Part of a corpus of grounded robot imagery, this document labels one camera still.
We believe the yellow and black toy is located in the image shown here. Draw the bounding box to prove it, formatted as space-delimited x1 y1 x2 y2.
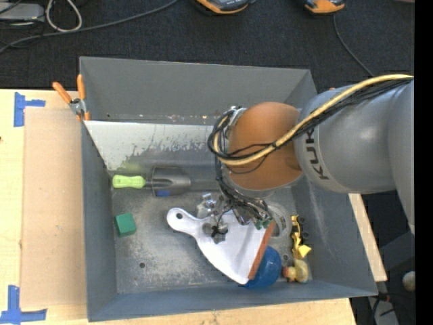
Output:
290 214 313 261

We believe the white dustpan with orange edge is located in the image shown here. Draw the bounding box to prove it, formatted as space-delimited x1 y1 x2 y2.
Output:
166 207 277 286

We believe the green cube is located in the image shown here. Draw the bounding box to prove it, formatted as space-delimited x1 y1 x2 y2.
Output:
114 212 138 238

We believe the blue bowl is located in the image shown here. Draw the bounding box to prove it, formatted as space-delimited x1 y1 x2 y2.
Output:
242 244 283 290

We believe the brown cardboard board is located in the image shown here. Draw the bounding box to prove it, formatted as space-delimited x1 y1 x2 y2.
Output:
19 108 88 310

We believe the yellow rubber duck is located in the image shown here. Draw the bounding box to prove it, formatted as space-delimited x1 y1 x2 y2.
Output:
281 258 311 284

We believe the clear plastic cup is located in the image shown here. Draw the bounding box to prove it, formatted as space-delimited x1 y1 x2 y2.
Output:
269 204 293 240

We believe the grey metal bin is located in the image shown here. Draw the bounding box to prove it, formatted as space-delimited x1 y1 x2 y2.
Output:
78 56 379 323

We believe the green-handled grey trowel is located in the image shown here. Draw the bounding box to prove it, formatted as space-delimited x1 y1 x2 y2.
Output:
112 165 192 198

